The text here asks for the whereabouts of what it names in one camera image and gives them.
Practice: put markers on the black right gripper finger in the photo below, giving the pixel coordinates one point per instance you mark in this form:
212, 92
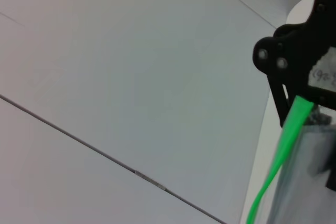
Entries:
331, 179

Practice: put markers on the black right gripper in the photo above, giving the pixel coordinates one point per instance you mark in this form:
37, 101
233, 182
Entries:
323, 32

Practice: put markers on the clear green-zip document bag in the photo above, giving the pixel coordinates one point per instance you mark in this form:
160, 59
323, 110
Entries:
288, 140

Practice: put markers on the silver tape patch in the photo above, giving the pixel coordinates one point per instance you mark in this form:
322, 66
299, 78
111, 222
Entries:
151, 180

